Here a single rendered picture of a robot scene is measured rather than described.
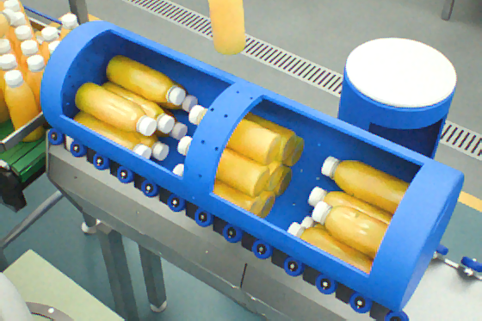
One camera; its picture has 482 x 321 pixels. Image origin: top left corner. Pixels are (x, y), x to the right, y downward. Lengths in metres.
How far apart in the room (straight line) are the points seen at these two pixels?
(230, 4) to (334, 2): 2.64
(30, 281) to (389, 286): 0.63
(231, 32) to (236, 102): 0.15
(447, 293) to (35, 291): 0.80
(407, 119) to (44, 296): 0.93
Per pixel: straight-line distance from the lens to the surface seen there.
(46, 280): 1.21
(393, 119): 1.60
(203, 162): 1.21
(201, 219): 1.38
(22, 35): 1.75
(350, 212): 1.19
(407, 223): 1.09
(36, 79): 1.65
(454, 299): 1.38
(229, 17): 1.28
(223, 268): 1.43
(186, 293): 2.42
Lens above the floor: 2.04
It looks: 45 degrees down
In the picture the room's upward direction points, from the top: straight up
